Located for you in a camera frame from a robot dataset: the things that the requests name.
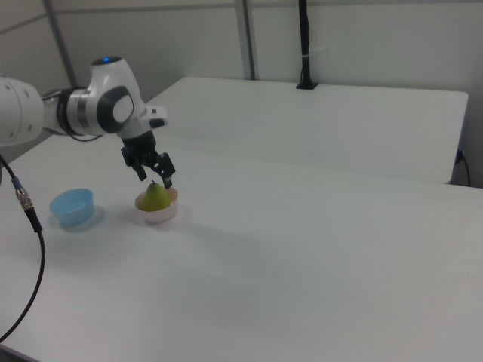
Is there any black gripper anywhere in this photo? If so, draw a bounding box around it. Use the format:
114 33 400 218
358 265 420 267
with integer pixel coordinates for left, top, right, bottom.
120 131 176 189

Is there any white table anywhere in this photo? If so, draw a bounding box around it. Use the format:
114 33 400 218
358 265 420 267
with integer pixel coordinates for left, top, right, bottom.
145 76 469 185

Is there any black cable at wall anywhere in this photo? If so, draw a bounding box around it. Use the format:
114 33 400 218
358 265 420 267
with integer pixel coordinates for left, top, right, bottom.
456 149 472 186

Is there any black pole with clamp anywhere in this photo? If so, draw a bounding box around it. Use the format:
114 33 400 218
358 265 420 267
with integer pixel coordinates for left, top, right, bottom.
296 0 320 91

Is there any black cable with metal connector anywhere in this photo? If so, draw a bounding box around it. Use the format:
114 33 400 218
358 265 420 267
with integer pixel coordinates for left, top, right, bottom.
0 153 47 342

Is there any blue plastic bowl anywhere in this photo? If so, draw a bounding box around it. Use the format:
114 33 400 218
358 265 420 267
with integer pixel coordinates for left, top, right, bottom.
49 188 95 228

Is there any green pear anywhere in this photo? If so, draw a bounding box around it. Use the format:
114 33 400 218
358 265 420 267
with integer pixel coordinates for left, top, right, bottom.
141 179 170 212

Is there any pink plastic bowl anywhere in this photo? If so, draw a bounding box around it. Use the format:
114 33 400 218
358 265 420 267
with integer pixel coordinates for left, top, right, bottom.
134 188 180 226

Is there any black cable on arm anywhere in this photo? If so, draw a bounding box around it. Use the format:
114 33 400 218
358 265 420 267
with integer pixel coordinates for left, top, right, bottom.
69 132 103 143

